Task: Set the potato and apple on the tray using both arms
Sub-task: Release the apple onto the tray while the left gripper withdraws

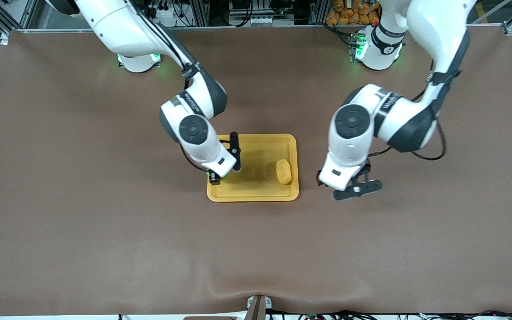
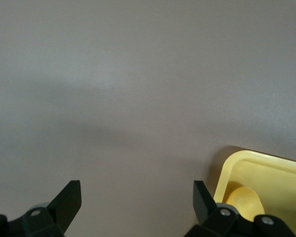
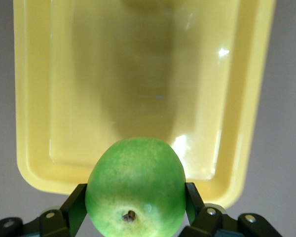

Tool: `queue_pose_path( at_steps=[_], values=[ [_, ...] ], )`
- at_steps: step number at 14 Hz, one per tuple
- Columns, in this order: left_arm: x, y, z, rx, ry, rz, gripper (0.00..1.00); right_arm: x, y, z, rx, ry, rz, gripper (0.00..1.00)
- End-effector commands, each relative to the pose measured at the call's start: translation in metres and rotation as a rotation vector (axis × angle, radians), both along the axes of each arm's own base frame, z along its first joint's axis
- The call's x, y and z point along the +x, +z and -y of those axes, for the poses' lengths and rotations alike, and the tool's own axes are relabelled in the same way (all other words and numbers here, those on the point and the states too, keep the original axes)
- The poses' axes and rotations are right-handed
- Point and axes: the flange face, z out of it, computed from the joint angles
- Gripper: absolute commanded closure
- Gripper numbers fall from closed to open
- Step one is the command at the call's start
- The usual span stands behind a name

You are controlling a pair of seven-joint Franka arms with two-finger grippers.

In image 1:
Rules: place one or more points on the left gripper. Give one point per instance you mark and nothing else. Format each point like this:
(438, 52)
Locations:
(318, 180)

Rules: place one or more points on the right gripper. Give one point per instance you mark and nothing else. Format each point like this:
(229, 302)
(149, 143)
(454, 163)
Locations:
(214, 178)

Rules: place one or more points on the yellow potato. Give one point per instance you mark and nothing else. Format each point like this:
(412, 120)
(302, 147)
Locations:
(283, 171)

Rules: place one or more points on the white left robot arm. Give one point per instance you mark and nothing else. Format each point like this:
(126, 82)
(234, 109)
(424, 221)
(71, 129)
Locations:
(434, 26)

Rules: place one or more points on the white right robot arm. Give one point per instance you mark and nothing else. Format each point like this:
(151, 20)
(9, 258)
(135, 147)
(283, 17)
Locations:
(122, 26)

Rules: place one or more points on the yellow plastic tray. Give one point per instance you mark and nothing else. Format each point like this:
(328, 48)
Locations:
(256, 189)

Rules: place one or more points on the brown table mat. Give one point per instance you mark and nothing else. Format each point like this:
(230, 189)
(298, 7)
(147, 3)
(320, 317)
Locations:
(105, 249)

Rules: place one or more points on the white power strip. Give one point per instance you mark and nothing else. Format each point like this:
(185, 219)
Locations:
(167, 13)

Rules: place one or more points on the bag of orange snacks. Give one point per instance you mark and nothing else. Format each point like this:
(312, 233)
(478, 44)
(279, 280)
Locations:
(349, 13)

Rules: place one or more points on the aluminium frame rail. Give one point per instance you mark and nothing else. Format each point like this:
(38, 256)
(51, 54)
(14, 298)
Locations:
(260, 28)

